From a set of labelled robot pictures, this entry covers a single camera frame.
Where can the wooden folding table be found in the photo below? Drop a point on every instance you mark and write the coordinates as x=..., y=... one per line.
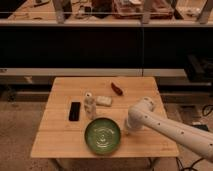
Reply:
x=57, y=137

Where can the green ceramic bowl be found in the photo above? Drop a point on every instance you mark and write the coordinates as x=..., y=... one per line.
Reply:
x=102, y=136

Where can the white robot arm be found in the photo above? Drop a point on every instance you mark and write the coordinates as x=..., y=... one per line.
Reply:
x=197, y=140

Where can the red tool tray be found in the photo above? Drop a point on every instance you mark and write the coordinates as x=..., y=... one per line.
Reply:
x=158, y=9

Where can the black smartphone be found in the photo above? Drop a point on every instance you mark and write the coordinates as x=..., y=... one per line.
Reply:
x=74, y=111

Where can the white figurine bottle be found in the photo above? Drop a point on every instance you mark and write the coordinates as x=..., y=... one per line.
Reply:
x=90, y=106

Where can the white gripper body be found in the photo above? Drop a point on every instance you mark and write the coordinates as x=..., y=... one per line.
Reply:
x=127, y=127

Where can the white soap bar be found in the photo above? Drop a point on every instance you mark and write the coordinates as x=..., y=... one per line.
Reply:
x=104, y=101

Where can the long workbench shelf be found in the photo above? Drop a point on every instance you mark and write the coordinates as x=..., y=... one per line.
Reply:
x=98, y=13

